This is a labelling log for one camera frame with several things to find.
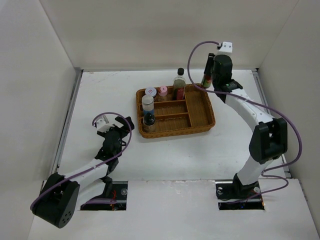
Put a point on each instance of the tall red-label glass bottle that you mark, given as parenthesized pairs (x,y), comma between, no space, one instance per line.
(179,84)

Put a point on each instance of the black-cap pepper shaker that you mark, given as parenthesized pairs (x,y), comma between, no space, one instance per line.
(149,123)

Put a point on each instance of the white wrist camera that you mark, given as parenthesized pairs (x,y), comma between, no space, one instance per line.
(102,124)
(225,47)

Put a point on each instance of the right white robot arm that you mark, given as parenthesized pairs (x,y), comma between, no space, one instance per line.
(269,138)

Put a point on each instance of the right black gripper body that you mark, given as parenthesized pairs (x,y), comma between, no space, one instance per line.
(214,80)

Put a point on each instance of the pink-cap spice jar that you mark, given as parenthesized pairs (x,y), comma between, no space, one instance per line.
(162,94)

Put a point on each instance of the green-label red sauce bottle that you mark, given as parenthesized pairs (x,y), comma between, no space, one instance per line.
(206,80)

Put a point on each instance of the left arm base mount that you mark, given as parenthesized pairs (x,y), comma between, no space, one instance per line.
(104,195)

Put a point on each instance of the silver-cap blue-label jar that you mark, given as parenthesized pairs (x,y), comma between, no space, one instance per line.
(147,104)

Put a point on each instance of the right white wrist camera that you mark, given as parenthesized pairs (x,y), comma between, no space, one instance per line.
(225,47)

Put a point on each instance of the brown wicker divided tray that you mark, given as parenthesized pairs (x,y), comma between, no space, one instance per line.
(192,115)

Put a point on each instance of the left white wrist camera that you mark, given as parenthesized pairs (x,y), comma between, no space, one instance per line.
(102,124)

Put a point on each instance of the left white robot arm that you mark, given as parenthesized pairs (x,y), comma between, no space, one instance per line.
(89,185)

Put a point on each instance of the white-lid dark jam jar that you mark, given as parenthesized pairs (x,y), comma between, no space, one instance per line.
(151,91)

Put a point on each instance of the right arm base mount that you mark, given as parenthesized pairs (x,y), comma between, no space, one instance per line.
(232,195)

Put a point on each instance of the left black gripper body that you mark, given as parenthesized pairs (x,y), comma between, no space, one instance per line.
(122,133)

